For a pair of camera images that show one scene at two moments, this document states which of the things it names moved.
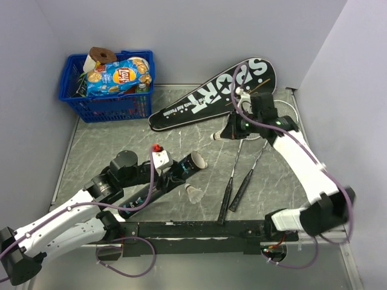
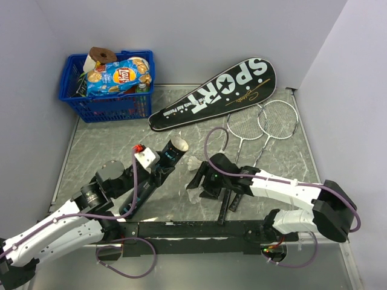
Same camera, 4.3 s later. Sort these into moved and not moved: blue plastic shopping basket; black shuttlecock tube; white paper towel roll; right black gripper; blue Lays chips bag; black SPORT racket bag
Moved: right black gripper; black shuttlecock tube
Not moved: black SPORT racket bag; white paper towel roll; blue Lays chips bag; blue plastic shopping basket
